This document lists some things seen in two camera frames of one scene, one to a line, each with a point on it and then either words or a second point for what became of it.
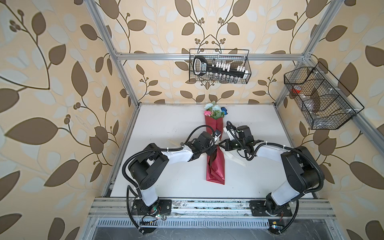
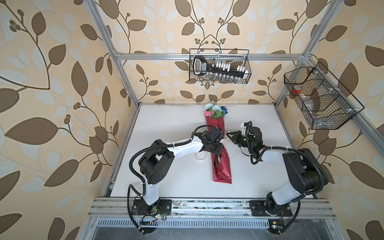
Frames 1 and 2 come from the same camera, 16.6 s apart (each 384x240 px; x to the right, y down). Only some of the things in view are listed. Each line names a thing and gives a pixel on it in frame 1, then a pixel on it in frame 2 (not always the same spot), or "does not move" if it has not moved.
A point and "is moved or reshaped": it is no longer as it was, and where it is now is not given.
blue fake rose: [224, 110] does not move
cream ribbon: [234, 158] -> [202, 155]
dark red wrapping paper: [215, 164] is moved or reshaped
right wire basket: [325, 103] does not move
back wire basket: [219, 66] does not move
